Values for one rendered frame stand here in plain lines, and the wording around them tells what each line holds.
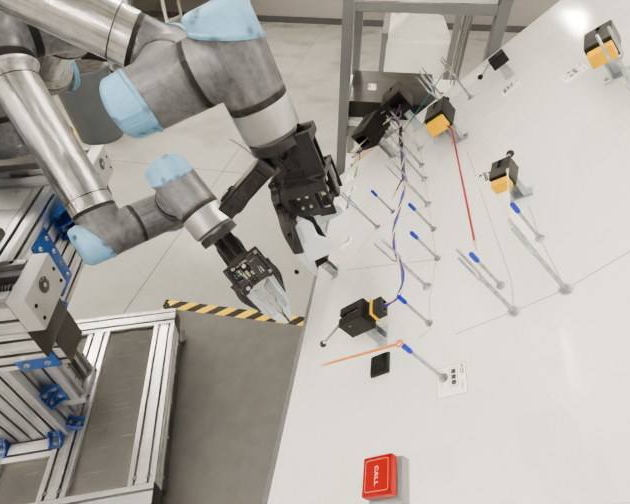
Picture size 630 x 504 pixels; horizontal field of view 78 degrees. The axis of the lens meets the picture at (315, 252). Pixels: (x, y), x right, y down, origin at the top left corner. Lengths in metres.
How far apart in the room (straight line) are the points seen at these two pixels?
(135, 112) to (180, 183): 0.23
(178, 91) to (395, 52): 3.33
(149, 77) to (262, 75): 0.12
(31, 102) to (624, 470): 0.92
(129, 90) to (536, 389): 0.58
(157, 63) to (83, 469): 1.47
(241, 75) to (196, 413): 1.63
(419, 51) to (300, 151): 3.28
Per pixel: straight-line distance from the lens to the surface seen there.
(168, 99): 0.48
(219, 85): 0.47
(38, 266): 0.96
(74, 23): 0.62
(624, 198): 0.69
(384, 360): 0.72
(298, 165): 0.52
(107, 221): 0.77
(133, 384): 1.82
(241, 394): 1.91
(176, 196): 0.70
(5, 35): 0.87
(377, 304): 0.69
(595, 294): 0.60
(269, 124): 0.48
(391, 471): 0.59
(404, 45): 3.73
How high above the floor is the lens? 1.66
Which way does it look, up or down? 42 degrees down
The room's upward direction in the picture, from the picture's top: straight up
